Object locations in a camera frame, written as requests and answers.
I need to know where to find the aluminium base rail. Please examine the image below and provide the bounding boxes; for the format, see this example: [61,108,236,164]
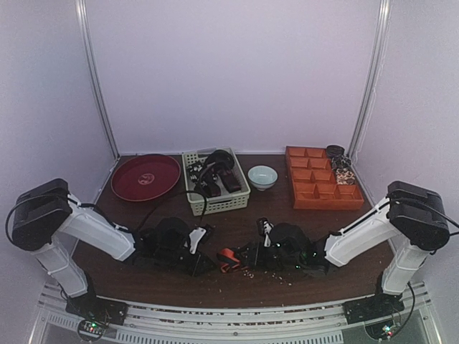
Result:
[35,281,442,344]

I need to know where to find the orange compartment organizer box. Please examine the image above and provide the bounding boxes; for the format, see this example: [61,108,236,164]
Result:
[285,146,364,211]

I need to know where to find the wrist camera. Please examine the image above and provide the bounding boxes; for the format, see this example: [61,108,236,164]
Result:
[256,217,273,247]
[189,224,214,254]

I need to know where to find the rolled patterned tie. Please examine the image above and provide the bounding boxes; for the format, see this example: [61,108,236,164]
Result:
[331,155,351,171]
[335,168,356,185]

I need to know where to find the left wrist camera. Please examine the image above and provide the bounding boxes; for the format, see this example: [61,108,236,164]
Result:
[189,224,214,254]

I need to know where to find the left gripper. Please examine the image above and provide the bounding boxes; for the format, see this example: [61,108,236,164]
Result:
[157,247,217,278]

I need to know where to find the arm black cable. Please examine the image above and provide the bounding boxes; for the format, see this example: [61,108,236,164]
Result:
[443,211,459,239]
[136,191,208,237]

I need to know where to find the red navy striped tie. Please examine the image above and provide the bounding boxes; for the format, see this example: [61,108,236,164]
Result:
[217,248,241,273]

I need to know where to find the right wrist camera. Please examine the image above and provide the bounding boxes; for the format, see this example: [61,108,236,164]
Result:
[256,217,273,247]

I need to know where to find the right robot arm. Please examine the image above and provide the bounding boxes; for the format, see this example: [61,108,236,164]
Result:
[237,181,458,317]

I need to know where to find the beige plastic basket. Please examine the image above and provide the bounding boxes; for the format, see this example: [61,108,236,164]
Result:
[181,148,251,216]

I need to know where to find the dark ties in basket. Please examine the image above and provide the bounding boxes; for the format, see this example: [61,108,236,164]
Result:
[187,149,242,198]

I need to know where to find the pale blue ceramic bowl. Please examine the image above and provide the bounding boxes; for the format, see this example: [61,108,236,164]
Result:
[247,166,278,191]

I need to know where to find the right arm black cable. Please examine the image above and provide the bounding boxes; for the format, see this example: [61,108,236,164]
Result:
[443,211,459,239]

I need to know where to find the left aluminium frame post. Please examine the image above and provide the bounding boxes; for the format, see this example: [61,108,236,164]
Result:
[75,0,120,160]

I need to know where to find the rolled dark tie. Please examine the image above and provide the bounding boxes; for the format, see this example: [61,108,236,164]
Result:
[326,145,345,159]

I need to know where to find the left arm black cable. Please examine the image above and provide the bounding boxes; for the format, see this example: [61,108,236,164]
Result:
[136,191,208,237]

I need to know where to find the right aluminium frame post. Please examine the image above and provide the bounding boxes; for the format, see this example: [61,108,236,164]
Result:
[348,0,392,161]

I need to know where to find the red round tray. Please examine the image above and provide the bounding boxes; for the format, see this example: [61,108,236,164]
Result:
[110,154,181,202]

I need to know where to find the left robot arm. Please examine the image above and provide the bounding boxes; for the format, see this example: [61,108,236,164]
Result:
[4,178,216,318]

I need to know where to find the aluminium frame post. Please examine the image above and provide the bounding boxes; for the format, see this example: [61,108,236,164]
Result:
[348,0,392,161]
[75,0,120,160]

